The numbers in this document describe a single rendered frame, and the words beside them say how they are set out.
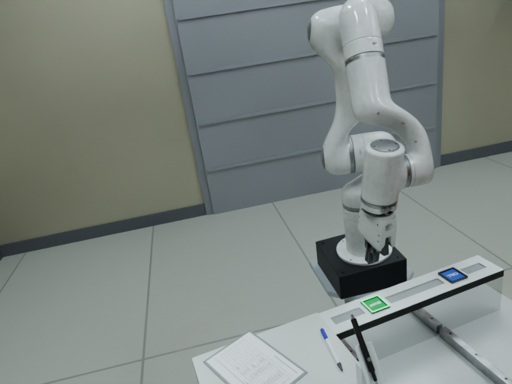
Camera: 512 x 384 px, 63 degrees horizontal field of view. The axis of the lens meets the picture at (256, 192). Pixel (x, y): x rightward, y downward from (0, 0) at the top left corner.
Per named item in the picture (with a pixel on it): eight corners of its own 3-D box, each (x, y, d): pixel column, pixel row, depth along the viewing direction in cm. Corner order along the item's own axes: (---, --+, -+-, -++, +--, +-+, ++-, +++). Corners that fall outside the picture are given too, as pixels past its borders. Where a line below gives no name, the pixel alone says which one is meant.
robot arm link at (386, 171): (393, 183, 102) (356, 187, 101) (399, 133, 95) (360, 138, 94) (408, 203, 95) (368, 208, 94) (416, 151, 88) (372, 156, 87)
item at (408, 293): (500, 308, 126) (504, 269, 120) (338, 376, 111) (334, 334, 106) (475, 292, 134) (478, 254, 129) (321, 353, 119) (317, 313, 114)
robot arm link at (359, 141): (340, 197, 146) (333, 132, 136) (394, 190, 144) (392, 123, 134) (344, 214, 136) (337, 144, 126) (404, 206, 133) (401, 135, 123)
